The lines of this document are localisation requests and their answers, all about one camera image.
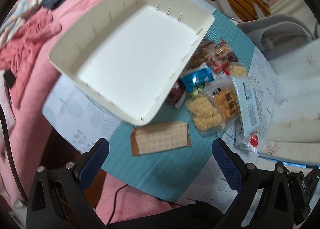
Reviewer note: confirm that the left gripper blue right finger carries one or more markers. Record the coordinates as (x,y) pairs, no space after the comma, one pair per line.
(232,166)

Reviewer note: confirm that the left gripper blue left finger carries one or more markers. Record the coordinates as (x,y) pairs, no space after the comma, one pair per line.
(88,166)

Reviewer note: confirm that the orange crab roe snack bag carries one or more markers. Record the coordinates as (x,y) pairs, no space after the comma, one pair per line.
(227,102)

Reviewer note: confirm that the light blue snack bag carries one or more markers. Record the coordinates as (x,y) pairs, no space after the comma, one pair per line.
(249,105)

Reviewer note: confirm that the pale yellow puff snack bag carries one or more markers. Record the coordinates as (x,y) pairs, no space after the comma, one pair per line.
(205,115)

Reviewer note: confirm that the blue foil snack packet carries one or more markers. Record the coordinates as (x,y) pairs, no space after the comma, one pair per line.
(195,77)

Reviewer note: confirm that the white plastic organizer tray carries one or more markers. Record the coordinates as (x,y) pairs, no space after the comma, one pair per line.
(127,54)

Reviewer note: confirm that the red white small packet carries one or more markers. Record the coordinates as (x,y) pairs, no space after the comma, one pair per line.
(253,142)

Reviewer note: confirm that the brown cardboard box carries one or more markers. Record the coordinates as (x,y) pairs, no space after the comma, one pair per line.
(159,138)

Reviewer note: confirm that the teal patterned tablecloth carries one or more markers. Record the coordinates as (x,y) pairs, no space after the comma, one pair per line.
(179,175)

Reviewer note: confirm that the white floral curtain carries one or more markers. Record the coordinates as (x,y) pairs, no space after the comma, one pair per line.
(293,135)

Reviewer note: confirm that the clear red date bag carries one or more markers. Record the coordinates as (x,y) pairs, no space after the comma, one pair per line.
(223,56)

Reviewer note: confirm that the clear nut mix bag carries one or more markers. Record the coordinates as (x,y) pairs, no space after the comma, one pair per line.
(204,54)

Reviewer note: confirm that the grey office chair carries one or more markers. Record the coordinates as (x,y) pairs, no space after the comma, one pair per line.
(269,31)

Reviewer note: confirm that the pink red knit garment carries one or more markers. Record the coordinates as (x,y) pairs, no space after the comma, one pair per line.
(20,54)

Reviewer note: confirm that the floral white clothing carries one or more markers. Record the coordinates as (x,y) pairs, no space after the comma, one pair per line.
(16,18)

